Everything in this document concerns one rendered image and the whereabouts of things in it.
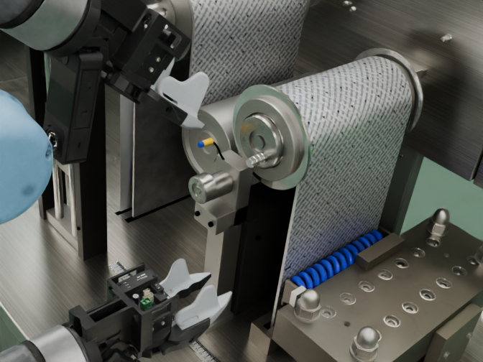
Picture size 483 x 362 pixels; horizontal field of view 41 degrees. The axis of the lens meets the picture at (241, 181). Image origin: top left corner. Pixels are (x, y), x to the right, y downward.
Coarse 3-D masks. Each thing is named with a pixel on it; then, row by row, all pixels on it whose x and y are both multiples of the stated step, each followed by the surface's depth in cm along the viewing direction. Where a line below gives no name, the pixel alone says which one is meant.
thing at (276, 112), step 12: (240, 108) 89; (252, 108) 87; (264, 108) 85; (276, 108) 84; (240, 120) 90; (276, 120) 84; (288, 120) 83; (288, 132) 83; (240, 144) 92; (288, 144) 84; (288, 156) 85; (276, 168) 88; (288, 168) 86; (276, 180) 88
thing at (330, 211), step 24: (360, 168) 97; (384, 168) 102; (312, 192) 91; (336, 192) 96; (360, 192) 101; (384, 192) 107; (312, 216) 94; (336, 216) 99; (360, 216) 105; (288, 240) 93; (312, 240) 98; (336, 240) 103; (288, 264) 96; (312, 264) 102
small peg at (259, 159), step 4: (252, 156) 86; (256, 156) 86; (260, 156) 86; (264, 156) 86; (248, 160) 85; (252, 160) 85; (256, 160) 85; (260, 160) 86; (264, 160) 86; (248, 164) 86; (252, 164) 85; (256, 164) 86
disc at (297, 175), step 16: (240, 96) 90; (256, 96) 87; (272, 96) 85; (288, 112) 84; (304, 128) 83; (304, 144) 83; (304, 160) 84; (256, 176) 93; (288, 176) 88; (304, 176) 86
